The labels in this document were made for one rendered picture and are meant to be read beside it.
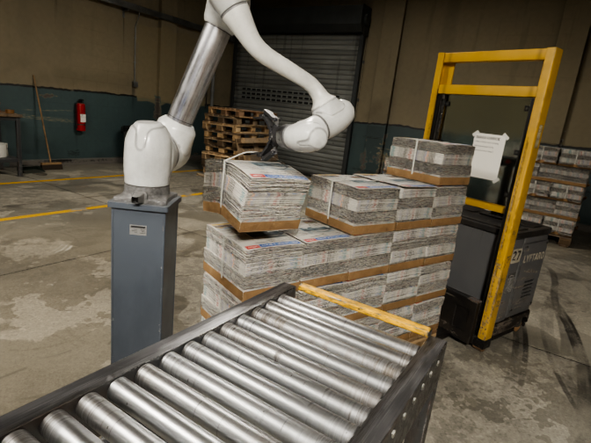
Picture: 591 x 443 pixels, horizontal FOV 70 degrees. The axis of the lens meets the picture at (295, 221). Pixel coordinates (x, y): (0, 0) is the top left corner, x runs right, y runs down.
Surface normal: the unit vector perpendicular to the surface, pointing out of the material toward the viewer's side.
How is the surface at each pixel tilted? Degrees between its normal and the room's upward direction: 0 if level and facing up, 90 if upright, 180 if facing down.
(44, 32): 90
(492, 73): 90
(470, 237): 90
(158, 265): 90
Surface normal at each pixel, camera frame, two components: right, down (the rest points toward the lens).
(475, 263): -0.80, 0.06
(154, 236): 0.02, 0.25
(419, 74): -0.54, 0.15
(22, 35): 0.83, 0.22
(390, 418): 0.11, -0.96
